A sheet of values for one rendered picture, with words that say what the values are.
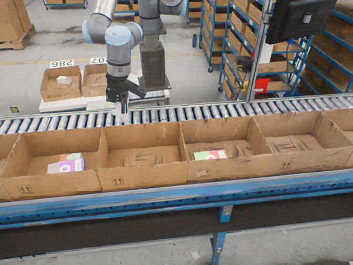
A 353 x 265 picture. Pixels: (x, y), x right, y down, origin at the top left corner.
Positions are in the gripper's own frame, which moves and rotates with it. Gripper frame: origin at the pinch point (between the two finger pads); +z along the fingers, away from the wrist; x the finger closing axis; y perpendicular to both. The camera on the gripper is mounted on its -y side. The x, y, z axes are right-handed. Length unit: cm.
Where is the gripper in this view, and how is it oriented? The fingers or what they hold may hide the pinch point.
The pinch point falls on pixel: (125, 115)
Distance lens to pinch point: 117.9
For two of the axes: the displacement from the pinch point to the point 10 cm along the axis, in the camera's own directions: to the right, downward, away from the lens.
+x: 0.0, 5.9, -8.1
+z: -1.0, 8.0, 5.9
